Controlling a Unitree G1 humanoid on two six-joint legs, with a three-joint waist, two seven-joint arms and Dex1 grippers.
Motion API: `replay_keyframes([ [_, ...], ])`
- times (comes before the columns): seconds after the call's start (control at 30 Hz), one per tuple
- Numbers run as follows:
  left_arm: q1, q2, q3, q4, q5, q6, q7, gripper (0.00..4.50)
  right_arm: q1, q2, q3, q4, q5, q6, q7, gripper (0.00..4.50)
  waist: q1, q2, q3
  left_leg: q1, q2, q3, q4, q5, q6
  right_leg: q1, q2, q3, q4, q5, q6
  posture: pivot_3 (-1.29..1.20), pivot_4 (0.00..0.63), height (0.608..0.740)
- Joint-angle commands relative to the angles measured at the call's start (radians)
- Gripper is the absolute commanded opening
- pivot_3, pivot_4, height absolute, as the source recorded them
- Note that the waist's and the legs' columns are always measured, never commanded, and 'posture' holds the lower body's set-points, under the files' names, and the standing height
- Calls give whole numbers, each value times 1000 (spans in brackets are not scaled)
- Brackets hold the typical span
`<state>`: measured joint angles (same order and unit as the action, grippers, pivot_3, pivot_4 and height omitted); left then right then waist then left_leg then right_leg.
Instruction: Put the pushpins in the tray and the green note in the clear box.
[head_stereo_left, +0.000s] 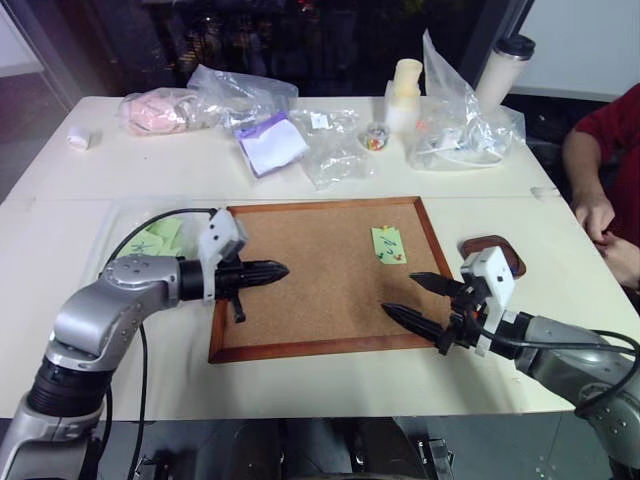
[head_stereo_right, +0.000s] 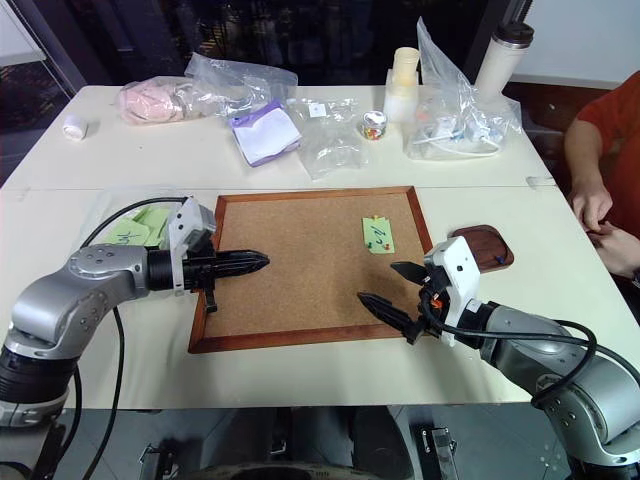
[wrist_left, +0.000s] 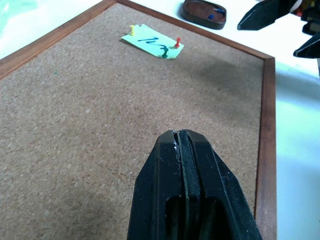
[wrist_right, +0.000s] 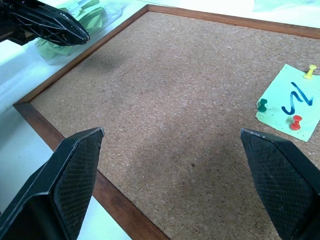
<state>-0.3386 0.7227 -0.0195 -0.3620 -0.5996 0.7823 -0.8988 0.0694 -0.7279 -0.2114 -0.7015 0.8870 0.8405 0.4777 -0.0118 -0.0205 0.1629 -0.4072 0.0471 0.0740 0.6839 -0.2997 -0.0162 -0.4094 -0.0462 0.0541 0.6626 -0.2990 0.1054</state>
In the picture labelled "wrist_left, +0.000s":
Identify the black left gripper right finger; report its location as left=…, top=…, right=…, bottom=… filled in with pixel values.
left=178, top=128, right=263, bottom=240

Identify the cork board with wooden frame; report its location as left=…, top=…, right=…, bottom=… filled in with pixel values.
left=0, top=0, right=278, bottom=240

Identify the green paper note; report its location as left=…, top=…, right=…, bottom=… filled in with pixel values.
left=120, top=23, right=185, bottom=61

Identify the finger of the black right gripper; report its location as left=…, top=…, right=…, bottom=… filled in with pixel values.
left=236, top=0, right=298, bottom=31
left=292, top=31, right=320, bottom=59

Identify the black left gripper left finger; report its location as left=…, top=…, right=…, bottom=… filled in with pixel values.
left=126, top=129, right=189, bottom=240

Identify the dark brown wooden tray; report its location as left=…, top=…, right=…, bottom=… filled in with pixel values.
left=180, top=0, right=228, bottom=31

